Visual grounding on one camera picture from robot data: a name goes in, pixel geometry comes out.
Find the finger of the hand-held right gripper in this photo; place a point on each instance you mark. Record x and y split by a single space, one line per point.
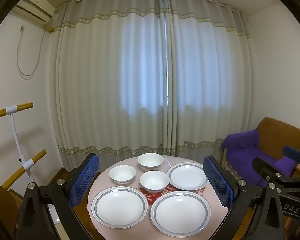
293 154
263 166

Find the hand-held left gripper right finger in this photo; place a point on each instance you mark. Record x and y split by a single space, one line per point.
220 185

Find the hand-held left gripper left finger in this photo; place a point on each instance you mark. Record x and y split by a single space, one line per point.
85 177

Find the white plate grey rim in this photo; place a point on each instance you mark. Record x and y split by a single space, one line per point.
180 212
119 207
187 176

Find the white bowl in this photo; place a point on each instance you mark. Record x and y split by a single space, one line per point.
154 181
122 174
150 160

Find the pink round tablecloth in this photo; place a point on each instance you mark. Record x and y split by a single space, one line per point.
101 180

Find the purple blanket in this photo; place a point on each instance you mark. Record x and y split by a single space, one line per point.
245 152

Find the brown armchair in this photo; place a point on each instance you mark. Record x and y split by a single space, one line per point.
277 130

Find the brown wooden chair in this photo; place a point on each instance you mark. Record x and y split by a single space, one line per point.
2 201

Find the wooden rack white joints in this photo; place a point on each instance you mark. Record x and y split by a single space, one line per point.
25 106

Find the beige curtain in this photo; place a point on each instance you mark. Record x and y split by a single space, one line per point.
202 80
102 80

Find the beige air conditioner pipe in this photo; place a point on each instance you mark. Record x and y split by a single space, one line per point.
49 29

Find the white air conditioner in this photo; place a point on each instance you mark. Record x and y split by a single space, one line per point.
35 7

